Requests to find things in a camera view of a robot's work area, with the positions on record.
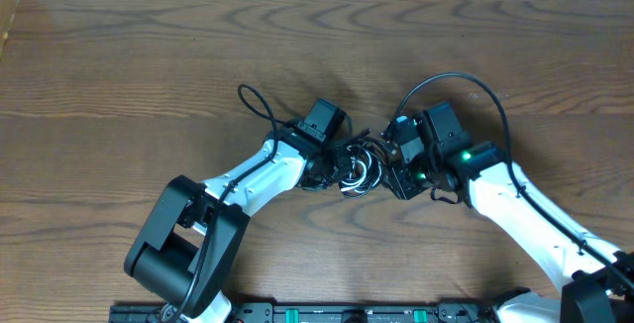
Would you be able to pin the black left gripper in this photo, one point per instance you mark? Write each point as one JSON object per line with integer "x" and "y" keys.
{"x": 345, "y": 162}

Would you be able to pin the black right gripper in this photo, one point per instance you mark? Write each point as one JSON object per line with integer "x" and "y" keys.
{"x": 399, "y": 181}

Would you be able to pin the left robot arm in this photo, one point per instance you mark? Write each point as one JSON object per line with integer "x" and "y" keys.
{"x": 186, "y": 247}

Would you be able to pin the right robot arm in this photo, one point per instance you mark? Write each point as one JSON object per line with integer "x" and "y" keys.
{"x": 593, "y": 276}

